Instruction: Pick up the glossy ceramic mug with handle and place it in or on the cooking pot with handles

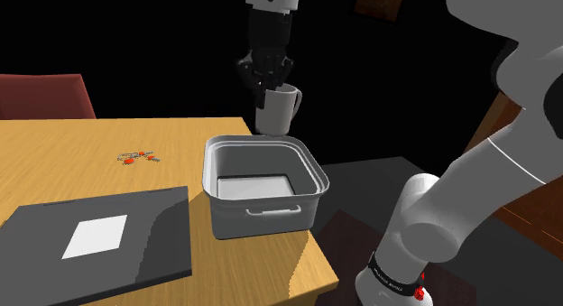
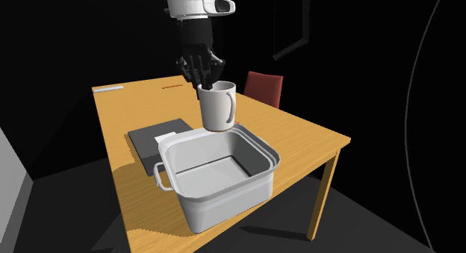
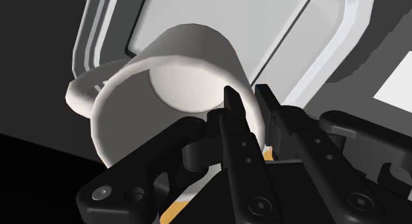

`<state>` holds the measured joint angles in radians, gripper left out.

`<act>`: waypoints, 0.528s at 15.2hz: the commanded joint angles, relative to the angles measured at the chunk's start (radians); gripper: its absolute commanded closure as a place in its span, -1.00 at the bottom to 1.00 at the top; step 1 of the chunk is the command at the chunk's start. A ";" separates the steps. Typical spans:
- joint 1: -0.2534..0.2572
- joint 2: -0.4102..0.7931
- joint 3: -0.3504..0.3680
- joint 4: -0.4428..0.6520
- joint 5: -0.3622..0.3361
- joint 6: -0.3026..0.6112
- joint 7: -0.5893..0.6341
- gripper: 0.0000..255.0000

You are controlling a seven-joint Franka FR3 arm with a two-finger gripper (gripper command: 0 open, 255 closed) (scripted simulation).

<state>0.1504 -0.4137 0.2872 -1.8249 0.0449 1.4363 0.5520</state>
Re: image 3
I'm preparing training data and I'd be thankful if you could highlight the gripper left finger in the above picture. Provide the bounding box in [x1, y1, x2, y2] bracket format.
[76, 85, 285, 224]

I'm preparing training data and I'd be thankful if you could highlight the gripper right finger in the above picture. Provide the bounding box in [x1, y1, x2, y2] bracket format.
[255, 84, 412, 224]

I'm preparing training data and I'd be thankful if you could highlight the white mug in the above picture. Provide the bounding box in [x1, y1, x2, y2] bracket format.
[65, 23, 267, 202]

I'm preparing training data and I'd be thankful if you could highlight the orange object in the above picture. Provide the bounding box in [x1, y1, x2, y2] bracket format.
[159, 145, 275, 224]

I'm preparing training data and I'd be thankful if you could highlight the white square tray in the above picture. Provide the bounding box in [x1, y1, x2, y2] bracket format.
[72, 0, 375, 109]

